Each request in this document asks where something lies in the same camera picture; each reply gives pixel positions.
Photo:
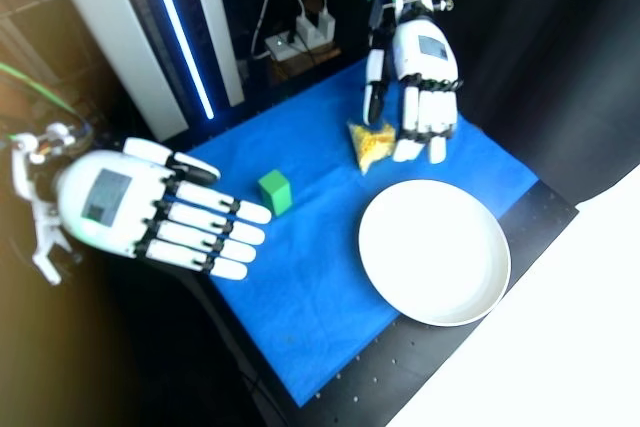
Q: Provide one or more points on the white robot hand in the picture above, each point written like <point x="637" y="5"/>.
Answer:
<point x="110" y="197"/>
<point x="422" y="52"/>

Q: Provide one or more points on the yellow bag of snacks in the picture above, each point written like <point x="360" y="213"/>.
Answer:
<point x="372" y="144"/>

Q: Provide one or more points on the green cube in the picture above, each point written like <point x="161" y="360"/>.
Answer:
<point x="276" y="192"/>

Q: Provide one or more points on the white round plate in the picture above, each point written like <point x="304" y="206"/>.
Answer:
<point x="435" y="252"/>

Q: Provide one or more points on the white power strip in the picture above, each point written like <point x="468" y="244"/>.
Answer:
<point x="315" y="29"/>

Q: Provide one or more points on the brown box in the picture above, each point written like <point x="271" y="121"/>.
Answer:
<point x="300" y="64"/>

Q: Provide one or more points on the white power adapter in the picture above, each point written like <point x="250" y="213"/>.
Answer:
<point x="280" y="45"/>

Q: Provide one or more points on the white pillar with blue light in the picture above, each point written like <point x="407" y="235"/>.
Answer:
<point x="125" y="47"/>

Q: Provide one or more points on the blue cloth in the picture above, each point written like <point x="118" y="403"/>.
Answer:
<point x="310" y="267"/>

